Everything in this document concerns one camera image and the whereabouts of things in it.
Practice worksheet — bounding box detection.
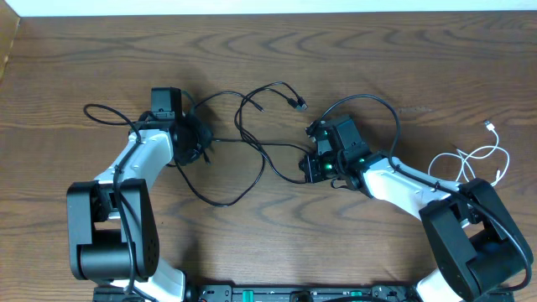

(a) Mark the white cable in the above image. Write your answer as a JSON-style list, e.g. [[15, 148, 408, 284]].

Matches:
[[427, 120, 511, 188]]

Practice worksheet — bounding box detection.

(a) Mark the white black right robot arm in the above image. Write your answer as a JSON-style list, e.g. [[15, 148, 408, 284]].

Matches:
[[299, 116, 534, 301]]

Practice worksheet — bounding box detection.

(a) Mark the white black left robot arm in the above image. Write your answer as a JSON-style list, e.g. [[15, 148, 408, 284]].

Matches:
[[66, 87, 212, 301]]

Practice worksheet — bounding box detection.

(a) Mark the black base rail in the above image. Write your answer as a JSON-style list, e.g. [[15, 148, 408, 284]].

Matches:
[[92, 284, 515, 302]]

